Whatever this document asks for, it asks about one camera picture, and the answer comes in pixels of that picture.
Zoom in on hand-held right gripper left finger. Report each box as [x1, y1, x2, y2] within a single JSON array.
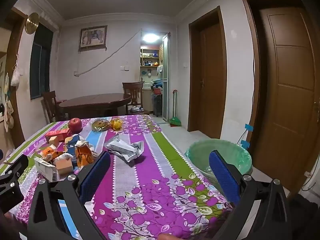
[[27, 151, 112, 240]]

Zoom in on person's right hand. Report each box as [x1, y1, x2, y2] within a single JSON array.
[[159, 233, 181, 240]]

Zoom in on kitchen shelf with dishes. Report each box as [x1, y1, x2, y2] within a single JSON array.
[[140, 48, 160, 67]]

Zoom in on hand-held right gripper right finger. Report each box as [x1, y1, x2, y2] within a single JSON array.
[[209, 150, 293, 240]]

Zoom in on bin with green liner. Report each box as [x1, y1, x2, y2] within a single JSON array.
[[185, 139, 253, 183]]

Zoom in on round wooden dining table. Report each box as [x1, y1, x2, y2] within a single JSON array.
[[59, 93, 132, 120]]

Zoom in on white hanging plastic bag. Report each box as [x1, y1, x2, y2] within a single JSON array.
[[10, 55, 20, 87]]

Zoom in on stacked blue and red basins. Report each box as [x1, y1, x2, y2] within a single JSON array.
[[151, 79, 163, 95]]

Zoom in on yellow wrapped fruit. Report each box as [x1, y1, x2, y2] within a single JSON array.
[[110, 118, 123, 131]]

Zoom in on hanging cloth bag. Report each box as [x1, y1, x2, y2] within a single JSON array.
[[4, 100, 15, 133]]

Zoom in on brass door handle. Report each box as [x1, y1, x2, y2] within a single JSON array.
[[312, 100, 320, 120]]

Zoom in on person's dark clothing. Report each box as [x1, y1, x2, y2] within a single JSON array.
[[285, 190, 320, 240]]

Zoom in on orange and white carton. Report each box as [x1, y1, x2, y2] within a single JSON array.
[[40, 145, 60, 160]]

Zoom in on red box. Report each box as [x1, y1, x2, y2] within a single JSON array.
[[44, 129, 73, 142]]

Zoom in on green broom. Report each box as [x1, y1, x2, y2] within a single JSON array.
[[169, 89, 183, 127]]

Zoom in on orange white snack wrapper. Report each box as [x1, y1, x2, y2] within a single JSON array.
[[75, 141, 94, 168]]

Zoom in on round gold wall clock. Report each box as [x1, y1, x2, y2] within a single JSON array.
[[25, 12, 40, 34]]

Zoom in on clear plastic food bag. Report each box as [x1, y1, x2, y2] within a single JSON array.
[[90, 118, 112, 132]]

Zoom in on blue and white carton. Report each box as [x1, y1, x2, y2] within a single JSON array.
[[64, 134, 82, 165]]

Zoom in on brown wooden door with handle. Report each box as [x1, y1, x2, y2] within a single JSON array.
[[241, 0, 320, 193]]

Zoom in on white wall cable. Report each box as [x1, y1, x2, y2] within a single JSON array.
[[74, 29, 143, 77]]

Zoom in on wooden chair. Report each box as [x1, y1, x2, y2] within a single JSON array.
[[122, 82, 150, 115], [43, 91, 65, 123]]

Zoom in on framed elephant picture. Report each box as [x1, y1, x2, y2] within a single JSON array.
[[78, 25, 108, 52]]

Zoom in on black kitchen bin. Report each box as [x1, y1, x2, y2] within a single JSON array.
[[152, 94, 163, 117]]

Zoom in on red apple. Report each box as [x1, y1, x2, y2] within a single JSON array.
[[68, 118, 83, 133]]

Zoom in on dark window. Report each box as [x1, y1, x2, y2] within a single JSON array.
[[30, 22, 54, 100]]

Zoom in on glass sliding door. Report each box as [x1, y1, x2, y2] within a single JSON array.
[[162, 34, 171, 119]]

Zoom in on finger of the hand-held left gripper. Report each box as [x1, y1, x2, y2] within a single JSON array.
[[0, 154, 29, 207]]

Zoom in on white box with barcode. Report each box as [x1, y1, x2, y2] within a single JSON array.
[[34, 157, 59, 182]]

